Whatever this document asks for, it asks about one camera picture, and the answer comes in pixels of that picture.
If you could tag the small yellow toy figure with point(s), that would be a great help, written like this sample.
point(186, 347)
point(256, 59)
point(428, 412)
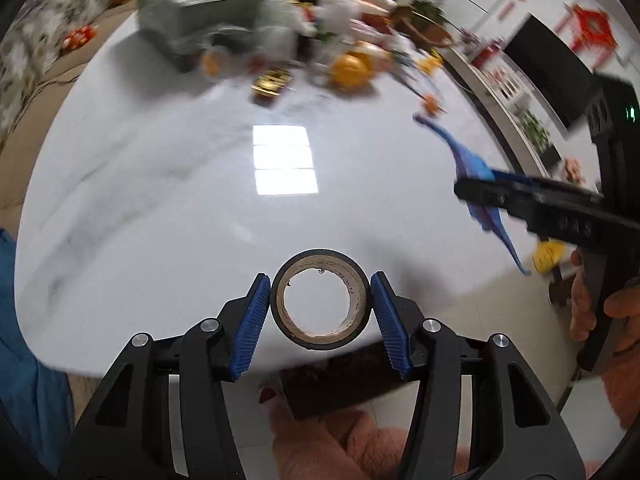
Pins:
point(430, 64)

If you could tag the white slotted rack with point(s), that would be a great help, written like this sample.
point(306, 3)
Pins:
point(506, 83)

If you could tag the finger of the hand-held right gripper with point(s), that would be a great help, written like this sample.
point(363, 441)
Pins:
point(500, 197)
point(550, 186)

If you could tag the person's right forearm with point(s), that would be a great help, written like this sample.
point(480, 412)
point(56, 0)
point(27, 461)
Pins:
point(622, 390)

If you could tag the small golden toy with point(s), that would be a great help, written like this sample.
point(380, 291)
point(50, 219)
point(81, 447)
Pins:
point(272, 84)

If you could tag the person's pink fleece pants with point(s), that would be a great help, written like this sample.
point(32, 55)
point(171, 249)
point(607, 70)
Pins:
point(340, 445)

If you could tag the red fire extinguisher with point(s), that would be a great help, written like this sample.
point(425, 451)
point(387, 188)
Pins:
point(484, 55)

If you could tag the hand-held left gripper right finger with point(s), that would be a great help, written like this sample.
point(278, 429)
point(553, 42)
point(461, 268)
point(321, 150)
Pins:
point(390, 330)

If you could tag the grey box of scraps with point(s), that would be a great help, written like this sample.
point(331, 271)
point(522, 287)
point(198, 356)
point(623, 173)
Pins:
point(200, 25)

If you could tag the row of floral sofa cushions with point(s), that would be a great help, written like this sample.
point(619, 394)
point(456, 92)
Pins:
point(45, 15)

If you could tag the person's right hand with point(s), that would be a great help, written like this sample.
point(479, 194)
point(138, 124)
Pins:
point(627, 310)

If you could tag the black flat television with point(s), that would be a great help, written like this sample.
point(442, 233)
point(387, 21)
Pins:
point(550, 70)

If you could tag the pink plush toy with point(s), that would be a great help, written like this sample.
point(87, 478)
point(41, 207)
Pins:
point(573, 169)

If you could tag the small green potted plant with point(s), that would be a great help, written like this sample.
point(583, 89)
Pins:
point(537, 132)

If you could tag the large green potted plant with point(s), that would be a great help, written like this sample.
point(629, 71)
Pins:
point(427, 9)

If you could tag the blue cloth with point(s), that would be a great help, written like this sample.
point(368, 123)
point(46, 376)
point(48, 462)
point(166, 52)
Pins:
point(30, 360)

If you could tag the red plush toy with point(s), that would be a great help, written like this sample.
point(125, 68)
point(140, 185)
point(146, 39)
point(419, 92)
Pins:
point(79, 37)

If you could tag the large red knot decoration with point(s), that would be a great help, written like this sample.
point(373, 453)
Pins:
point(592, 27)

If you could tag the tan fabric sofa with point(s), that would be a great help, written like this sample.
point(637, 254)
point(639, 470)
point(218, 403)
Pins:
point(60, 72)

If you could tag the white plastic bag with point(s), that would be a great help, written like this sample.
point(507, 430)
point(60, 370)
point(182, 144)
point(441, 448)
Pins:
point(340, 14)

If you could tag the black tape roll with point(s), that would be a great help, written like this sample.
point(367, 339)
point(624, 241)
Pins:
point(362, 310)

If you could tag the orange fruit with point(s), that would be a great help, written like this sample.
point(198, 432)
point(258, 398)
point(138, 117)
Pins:
point(352, 71)

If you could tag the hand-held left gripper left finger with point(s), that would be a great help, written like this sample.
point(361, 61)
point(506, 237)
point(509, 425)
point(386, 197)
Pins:
point(247, 325)

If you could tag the yellow round object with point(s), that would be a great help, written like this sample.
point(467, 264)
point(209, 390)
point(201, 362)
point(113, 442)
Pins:
point(547, 256)

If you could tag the white television bench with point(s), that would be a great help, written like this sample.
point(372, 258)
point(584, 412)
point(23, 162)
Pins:
point(500, 110)

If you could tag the blue dinosaur toy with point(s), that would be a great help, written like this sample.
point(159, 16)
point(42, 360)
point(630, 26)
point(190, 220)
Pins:
point(472, 160)

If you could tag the small orange toy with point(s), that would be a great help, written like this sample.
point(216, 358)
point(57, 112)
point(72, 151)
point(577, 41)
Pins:
point(433, 105)

